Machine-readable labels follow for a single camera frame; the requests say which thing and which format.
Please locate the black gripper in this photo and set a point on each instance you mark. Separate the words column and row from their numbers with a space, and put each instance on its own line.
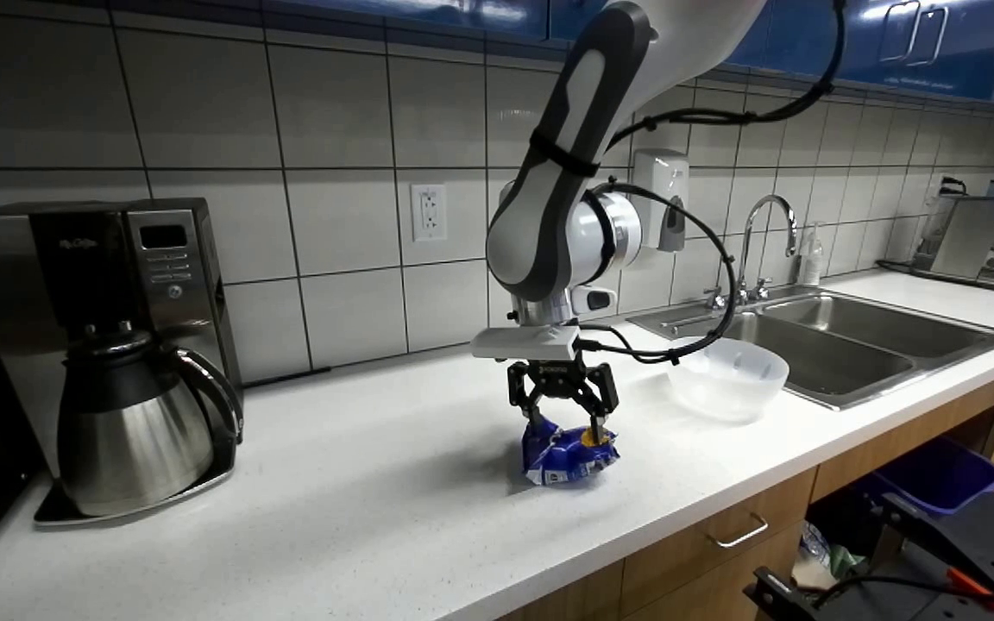
column 562, row 382

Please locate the blue dorito chip packet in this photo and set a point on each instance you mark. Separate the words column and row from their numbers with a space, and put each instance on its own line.
column 562, row 458

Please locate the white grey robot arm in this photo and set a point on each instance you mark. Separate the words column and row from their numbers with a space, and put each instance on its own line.
column 552, row 234

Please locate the clear plastic bowl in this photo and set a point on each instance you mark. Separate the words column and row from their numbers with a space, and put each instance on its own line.
column 729, row 382

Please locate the chrome sink faucet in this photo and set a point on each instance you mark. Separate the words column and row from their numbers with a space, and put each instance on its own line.
column 742, row 279

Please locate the stainless steel sink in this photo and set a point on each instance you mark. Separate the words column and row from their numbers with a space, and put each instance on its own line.
column 847, row 350

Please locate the blue recycling bin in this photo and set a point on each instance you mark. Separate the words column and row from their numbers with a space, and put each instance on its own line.
column 937, row 478

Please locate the steel coffee carafe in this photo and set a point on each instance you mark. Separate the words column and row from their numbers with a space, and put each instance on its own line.
column 138, row 421

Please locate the silver espresso machine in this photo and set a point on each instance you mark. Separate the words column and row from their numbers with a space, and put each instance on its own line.
column 958, row 241

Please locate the stainless steel coffee maker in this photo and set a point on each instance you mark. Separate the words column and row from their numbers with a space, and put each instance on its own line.
column 77, row 272

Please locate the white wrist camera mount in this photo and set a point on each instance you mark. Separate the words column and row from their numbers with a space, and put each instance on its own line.
column 525, row 344

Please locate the white wall power outlet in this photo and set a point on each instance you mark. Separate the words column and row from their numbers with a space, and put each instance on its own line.
column 429, row 219

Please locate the white wall soap dispenser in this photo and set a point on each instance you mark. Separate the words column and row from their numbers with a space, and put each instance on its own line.
column 666, row 180

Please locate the metal cabinet drawer handle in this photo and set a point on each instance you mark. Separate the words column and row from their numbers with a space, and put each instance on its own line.
column 740, row 541

